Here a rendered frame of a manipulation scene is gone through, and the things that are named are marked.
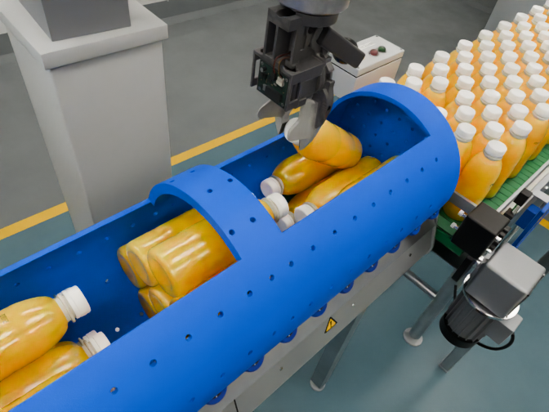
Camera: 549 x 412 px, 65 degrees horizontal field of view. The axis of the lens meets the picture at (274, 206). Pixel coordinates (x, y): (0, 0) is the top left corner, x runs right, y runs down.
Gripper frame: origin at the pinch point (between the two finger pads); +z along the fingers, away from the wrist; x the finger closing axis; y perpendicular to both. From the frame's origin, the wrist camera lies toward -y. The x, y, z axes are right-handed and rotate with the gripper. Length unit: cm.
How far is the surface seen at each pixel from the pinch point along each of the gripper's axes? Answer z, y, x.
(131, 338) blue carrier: 1.2, 35.8, 13.3
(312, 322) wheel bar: 29.2, 5.4, 16.9
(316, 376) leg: 112, -25, 13
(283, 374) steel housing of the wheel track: 35.9, 13.5, 19.0
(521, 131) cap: 11, -56, 19
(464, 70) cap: 11, -68, -3
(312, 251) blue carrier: 3.4, 12.0, 16.1
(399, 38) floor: 121, -299, -143
